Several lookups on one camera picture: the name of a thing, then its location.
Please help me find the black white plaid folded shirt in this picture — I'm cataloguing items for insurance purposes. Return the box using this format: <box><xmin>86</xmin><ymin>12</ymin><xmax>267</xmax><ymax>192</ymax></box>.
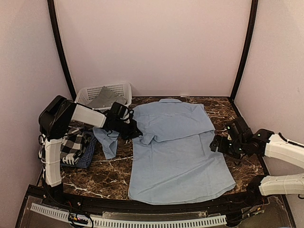
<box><xmin>60</xmin><ymin>127</ymin><xmax>90</xmax><ymax>166</ymax></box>

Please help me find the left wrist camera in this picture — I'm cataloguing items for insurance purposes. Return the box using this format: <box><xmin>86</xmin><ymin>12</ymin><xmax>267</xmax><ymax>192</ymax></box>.
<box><xmin>121</xmin><ymin>109</ymin><xmax>134</xmax><ymax>124</ymax></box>

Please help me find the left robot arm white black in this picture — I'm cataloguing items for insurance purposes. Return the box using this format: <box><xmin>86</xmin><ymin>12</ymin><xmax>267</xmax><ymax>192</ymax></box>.
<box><xmin>38</xmin><ymin>95</ymin><xmax>142</xmax><ymax>188</ymax></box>

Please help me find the grey shirt in basket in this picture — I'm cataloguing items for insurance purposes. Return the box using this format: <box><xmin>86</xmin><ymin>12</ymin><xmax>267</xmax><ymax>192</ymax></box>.
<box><xmin>87</xmin><ymin>86</ymin><xmax>127</xmax><ymax>108</ymax></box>

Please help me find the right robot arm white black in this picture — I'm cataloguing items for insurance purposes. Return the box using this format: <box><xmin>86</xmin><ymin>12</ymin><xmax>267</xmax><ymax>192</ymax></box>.
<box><xmin>210</xmin><ymin>117</ymin><xmax>304</xmax><ymax>206</ymax></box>

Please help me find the blue checked folded shirt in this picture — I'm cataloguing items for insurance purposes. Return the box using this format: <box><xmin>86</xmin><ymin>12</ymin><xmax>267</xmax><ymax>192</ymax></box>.
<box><xmin>60</xmin><ymin>127</ymin><xmax>97</xmax><ymax>169</ymax></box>

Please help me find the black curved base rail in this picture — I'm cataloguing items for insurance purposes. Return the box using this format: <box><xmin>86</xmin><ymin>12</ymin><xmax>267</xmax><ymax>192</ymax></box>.
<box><xmin>26</xmin><ymin>184</ymin><xmax>285</xmax><ymax>214</ymax></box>

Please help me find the black frame post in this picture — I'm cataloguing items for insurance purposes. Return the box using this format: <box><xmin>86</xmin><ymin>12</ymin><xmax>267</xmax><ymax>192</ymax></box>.
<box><xmin>229</xmin><ymin>0</ymin><xmax>258</xmax><ymax>103</ymax></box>
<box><xmin>47</xmin><ymin>0</ymin><xmax>76</xmax><ymax>100</ymax></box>

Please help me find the white plastic mesh basket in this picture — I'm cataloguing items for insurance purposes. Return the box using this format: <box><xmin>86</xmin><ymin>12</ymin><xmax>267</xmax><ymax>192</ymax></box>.
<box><xmin>76</xmin><ymin>83</ymin><xmax>132</xmax><ymax>111</ymax></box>

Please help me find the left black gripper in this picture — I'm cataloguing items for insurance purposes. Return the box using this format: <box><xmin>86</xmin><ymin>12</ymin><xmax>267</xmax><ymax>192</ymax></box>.
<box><xmin>114</xmin><ymin>119</ymin><xmax>142</xmax><ymax>140</ymax></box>

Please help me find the white slotted cable duct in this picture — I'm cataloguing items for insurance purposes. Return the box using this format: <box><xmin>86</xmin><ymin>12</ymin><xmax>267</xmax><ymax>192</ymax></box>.
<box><xmin>30</xmin><ymin>203</ymin><xmax>227</xmax><ymax>228</ymax></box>

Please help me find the right black frame post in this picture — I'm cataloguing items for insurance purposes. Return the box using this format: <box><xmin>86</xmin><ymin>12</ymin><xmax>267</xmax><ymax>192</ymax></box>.
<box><xmin>229</xmin><ymin>0</ymin><xmax>258</xmax><ymax>103</ymax></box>

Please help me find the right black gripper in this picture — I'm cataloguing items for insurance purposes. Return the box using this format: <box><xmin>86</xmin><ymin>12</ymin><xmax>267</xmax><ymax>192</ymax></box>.
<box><xmin>210</xmin><ymin>134</ymin><xmax>247</xmax><ymax>159</ymax></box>

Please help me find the light blue long sleeve shirt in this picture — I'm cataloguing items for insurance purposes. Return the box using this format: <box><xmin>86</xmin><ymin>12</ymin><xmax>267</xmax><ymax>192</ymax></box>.
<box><xmin>92</xmin><ymin>98</ymin><xmax>237</xmax><ymax>205</ymax></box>

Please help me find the left black frame post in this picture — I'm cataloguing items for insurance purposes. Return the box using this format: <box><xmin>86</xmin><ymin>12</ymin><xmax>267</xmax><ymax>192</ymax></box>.
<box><xmin>47</xmin><ymin>0</ymin><xmax>76</xmax><ymax>100</ymax></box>

